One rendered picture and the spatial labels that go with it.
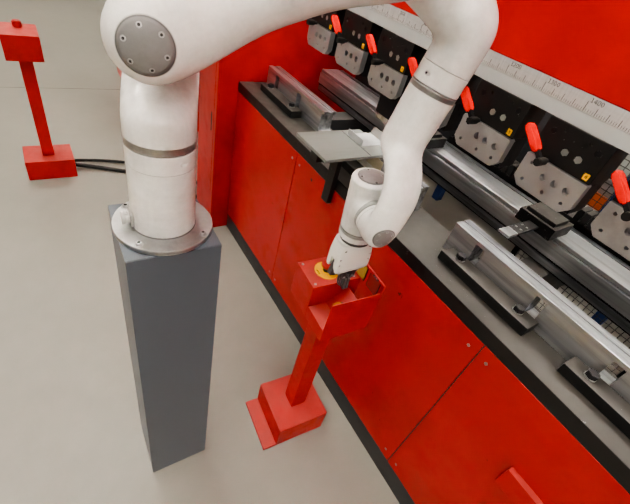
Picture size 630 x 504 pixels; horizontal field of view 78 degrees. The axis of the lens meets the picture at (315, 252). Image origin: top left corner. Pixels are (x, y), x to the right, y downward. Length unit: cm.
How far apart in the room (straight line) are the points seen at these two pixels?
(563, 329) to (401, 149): 60
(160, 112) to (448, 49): 47
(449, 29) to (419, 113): 13
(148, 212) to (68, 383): 117
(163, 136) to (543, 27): 80
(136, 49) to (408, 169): 47
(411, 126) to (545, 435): 75
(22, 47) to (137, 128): 192
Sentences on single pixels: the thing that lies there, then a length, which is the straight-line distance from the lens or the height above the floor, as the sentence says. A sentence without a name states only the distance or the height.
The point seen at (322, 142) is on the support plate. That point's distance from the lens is 129.
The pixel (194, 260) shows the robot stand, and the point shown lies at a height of 97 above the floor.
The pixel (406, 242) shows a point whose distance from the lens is 118.
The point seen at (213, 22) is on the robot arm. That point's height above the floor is 140.
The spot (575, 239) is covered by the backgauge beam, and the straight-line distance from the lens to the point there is 140.
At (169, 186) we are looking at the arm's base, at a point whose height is 113.
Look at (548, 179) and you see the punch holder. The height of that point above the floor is 121.
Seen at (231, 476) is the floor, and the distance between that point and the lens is 162.
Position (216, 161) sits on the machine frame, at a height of 45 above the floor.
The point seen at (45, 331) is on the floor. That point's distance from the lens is 201.
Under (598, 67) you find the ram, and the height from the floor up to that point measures 143.
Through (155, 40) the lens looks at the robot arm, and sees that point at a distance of 58.
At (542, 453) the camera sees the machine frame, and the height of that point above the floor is 73.
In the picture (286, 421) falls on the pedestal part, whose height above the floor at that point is 12.
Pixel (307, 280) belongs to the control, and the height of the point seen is 77.
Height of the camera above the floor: 153
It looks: 40 degrees down
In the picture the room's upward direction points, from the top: 16 degrees clockwise
